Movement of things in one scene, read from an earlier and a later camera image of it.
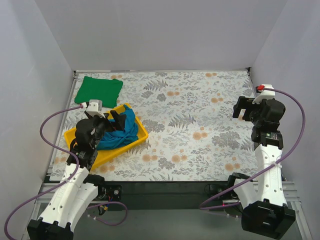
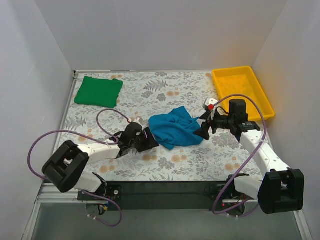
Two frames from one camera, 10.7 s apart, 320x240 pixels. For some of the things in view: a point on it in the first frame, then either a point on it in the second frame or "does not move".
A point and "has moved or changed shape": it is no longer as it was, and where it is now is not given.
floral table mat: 188,117 does not move
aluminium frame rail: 49,190 does not move
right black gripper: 246,110 -> 208,122
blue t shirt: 114,139 has moved or changed shape
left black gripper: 110,122 -> 150,137
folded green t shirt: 106,90 does not move
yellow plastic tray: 104,155 -> 242,80
